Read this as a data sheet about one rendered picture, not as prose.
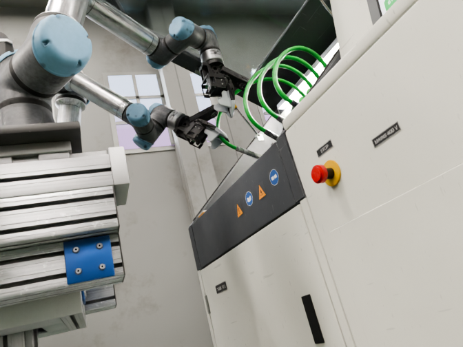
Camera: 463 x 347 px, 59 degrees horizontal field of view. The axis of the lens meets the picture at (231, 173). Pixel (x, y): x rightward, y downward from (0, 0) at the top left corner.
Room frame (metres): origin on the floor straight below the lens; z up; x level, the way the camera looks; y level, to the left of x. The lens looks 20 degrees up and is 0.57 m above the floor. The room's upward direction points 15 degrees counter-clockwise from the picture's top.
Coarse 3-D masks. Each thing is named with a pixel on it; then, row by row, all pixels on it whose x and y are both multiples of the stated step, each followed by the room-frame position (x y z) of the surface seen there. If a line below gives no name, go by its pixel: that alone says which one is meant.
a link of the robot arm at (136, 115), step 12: (72, 84) 1.23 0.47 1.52; (84, 84) 1.23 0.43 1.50; (96, 84) 1.23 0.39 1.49; (84, 96) 1.26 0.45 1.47; (96, 96) 1.23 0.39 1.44; (108, 96) 1.23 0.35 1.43; (120, 96) 1.24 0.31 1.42; (108, 108) 1.25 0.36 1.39; (120, 108) 1.24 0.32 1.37; (132, 108) 1.22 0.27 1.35; (144, 108) 1.22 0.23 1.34; (132, 120) 1.22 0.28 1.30; (144, 120) 1.24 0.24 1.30; (144, 132) 1.31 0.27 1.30
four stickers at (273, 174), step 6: (270, 174) 0.94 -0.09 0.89; (276, 174) 0.92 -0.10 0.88; (270, 180) 0.95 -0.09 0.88; (276, 180) 0.93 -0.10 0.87; (258, 186) 1.00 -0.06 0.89; (258, 192) 1.00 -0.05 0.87; (264, 192) 0.98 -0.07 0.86; (246, 198) 1.06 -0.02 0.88; (252, 198) 1.04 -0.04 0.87; (258, 198) 1.01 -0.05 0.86; (240, 204) 1.10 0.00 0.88; (240, 210) 1.10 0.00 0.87
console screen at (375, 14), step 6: (372, 0) 0.86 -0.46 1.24; (378, 0) 0.84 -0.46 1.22; (384, 0) 0.83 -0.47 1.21; (390, 0) 0.81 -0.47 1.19; (396, 0) 0.80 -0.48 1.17; (372, 6) 0.86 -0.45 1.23; (378, 6) 0.84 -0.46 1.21; (384, 6) 0.83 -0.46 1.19; (390, 6) 0.81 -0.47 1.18; (372, 12) 0.87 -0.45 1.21; (378, 12) 0.85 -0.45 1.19; (384, 12) 0.83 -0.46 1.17; (372, 18) 0.87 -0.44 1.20; (378, 18) 0.85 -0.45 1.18
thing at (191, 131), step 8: (184, 120) 1.37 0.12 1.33; (176, 128) 1.36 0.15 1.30; (184, 128) 1.36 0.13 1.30; (192, 128) 1.33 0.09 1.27; (200, 128) 1.33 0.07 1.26; (184, 136) 1.37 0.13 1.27; (192, 136) 1.32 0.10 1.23; (200, 136) 1.35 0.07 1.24; (192, 144) 1.39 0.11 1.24; (200, 144) 1.39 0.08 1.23
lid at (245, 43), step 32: (128, 0) 1.26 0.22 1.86; (160, 0) 1.25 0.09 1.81; (192, 0) 1.23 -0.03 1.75; (224, 0) 1.22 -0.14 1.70; (256, 0) 1.20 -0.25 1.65; (288, 0) 1.19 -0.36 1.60; (160, 32) 1.40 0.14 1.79; (224, 32) 1.36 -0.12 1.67; (256, 32) 1.34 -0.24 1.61; (288, 32) 1.31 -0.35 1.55; (320, 32) 1.29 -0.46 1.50; (192, 64) 1.52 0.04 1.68; (224, 64) 1.52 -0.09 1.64; (256, 64) 1.50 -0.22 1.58; (288, 64) 1.45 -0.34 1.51; (256, 96) 1.66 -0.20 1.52
